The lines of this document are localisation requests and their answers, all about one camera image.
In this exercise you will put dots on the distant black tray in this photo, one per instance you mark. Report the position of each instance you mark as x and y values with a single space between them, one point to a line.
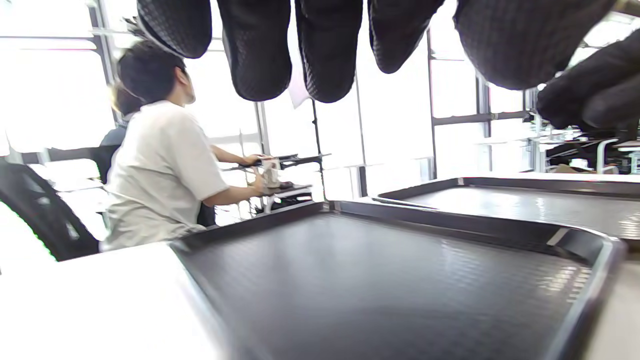
295 160
287 190

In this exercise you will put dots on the black mesh office chair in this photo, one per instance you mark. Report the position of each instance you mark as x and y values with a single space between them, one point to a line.
45 215

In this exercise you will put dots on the thin black stand pole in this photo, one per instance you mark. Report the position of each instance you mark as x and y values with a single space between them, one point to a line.
318 150

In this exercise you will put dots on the background desk with clutter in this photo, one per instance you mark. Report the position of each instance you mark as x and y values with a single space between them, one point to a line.
585 150

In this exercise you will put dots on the large black plastic tray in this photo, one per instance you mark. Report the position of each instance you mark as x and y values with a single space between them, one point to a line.
390 285
530 205

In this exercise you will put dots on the person's left hand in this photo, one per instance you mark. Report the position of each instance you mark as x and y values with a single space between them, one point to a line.
327 45

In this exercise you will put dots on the person's right hand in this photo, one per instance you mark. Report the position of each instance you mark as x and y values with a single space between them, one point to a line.
600 90

